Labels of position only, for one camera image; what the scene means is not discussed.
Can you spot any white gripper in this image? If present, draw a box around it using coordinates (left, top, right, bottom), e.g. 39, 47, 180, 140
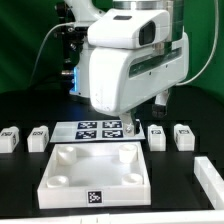
88, 9, 189, 135

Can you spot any white square tabletop tray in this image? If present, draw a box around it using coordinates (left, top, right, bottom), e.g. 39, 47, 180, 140
37, 142, 151, 209

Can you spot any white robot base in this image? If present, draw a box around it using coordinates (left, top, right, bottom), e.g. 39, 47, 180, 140
55, 0, 105, 103

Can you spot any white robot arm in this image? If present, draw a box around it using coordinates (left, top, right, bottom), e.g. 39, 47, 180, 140
88, 0, 189, 136

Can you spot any white marker sheet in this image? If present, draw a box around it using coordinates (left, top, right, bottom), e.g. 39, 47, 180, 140
50, 120, 145, 143

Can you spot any white L-shaped obstacle fence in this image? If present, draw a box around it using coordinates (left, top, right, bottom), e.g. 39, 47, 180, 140
194, 156, 224, 210

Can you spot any grey cable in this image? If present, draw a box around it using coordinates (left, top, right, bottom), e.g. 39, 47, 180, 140
29, 22, 75, 88

